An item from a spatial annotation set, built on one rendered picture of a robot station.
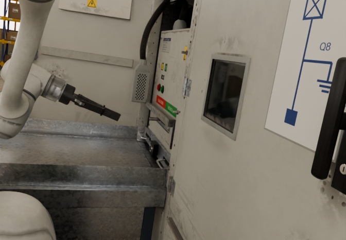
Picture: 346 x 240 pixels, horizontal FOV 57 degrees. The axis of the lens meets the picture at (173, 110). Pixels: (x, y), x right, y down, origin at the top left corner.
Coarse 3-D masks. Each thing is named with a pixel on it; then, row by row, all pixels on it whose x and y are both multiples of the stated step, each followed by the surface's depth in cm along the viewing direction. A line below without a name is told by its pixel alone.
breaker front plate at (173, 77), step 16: (176, 32) 126; (160, 48) 148; (176, 48) 124; (160, 64) 145; (176, 64) 122; (160, 80) 143; (176, 80) 120; (160, 96) 140; (176, 96) 119; (160, 128) 136
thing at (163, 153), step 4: (148, 128) 154; (148, 132) 150; (152, 132) 147; (148, 136) 150; (152, 136) 142; (148, 140) 149; (152, 140) 142; (156, 140) 136; (160, 144) 130; (160, 148) 129; (164, 148) 126; (160, 152) 128; (164, 152) 123; (168, 152) 121; (160, 156) 128; (164, 156) 122; (168, 156) 117; (168, 160) 117; (164, 164) 121; (168, 164) 117
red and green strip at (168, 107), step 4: (156, 100) 146; (160, 100) 140; (164, 100) 133; (160, 104) 139; (164, 104) 133; (168, 104) 127; (164, 108) 132; (168, 108) 127; (172, 108) 121; (176, 108) 117
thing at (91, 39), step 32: (64, 0) 153; (96, 0) 153; (128, 0) 153; (64, 32) 158; (96, 32) 158; (128, 32) 158; (64, 64) 161; (96, 64) 161; (128, 64) 159; (96, 96) 164; (128, 96) 164
